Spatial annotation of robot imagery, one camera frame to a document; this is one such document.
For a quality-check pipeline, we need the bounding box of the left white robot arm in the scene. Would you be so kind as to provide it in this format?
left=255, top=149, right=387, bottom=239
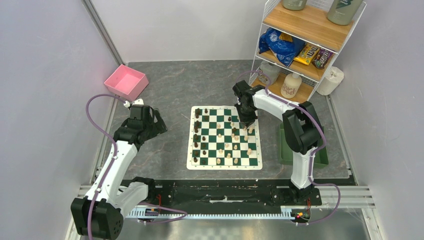
left=70, top=104, right=168, bottom=240

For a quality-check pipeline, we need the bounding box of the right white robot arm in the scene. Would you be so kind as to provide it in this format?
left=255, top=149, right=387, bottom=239
left=232, top=80, right=324, bottom=205

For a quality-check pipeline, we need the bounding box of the green white chess mat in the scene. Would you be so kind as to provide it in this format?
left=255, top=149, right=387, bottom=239
left=186, top=105, right=263, bottom=171

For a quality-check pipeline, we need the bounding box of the dark chess rook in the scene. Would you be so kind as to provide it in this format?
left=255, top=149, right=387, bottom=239
left=195, top=108, right=202, bottom=117

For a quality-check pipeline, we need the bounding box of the grey jar with lettering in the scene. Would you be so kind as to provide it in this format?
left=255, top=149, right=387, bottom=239
left=258, top=60, right=281, bottom=85

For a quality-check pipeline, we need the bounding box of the pink plastic bin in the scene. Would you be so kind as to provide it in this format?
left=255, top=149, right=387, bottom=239
left=103, top=64, right=149, bottom=102

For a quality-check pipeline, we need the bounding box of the green plastic tray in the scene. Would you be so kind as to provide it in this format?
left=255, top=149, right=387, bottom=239
left=278, top=123, right=329, bottom=169

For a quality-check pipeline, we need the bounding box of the cream soap bottle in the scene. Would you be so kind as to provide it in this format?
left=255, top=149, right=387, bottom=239
left=280, top=72, right=302, bottom=99

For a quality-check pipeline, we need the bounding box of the blue snack bag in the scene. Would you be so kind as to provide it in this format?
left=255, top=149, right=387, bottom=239
left=258, top=27, right=306, bottom=67

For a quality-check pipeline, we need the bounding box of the yellow candy bag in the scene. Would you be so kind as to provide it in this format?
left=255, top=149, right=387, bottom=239
left=293, top=43, right=321, bottom=66

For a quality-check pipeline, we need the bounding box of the brown candy bag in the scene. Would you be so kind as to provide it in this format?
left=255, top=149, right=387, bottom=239
left=312, top=48, right=334, bottom=69

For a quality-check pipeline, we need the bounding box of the white paper towel roll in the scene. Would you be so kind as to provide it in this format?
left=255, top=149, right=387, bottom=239
left=316, top=66, right=345, bottom=96

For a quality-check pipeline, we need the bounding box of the green bottle top left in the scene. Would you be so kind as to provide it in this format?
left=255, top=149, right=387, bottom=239
left=282, top=0, right=307, bottom=11

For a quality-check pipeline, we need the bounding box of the green bottle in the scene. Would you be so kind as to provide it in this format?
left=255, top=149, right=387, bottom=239
left=326, top=0, right=363, bottom=26
left=282, top=0, right=307, bottom=11

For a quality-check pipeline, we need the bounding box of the green bottle top right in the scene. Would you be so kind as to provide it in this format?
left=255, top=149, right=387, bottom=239
left=326, top=0, right=363, bottom=26

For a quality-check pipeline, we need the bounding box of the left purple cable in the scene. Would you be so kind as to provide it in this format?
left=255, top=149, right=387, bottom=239
left=86, top=94, right=188, bottom=240

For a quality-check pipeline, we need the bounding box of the white wire wooden shelf rack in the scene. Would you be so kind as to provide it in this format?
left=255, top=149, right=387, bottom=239
left=249, top=0, right=366, bottom=103

